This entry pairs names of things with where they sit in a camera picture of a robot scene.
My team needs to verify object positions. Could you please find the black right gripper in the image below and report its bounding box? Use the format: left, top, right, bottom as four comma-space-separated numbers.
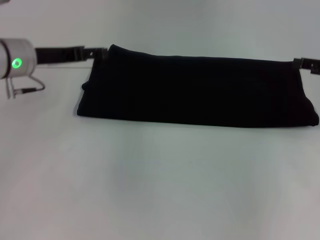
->
292, 57, 320, 75

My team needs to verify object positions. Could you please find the black t-shirt with FREE print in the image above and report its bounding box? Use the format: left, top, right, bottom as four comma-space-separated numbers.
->
76, 44, 320, 130

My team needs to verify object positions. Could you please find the left arm cable with connectors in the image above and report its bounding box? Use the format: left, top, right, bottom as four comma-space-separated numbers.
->
6, 73, 46, 100

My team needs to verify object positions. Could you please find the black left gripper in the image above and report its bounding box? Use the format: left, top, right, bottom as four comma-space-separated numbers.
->
34, 45, 110, 63

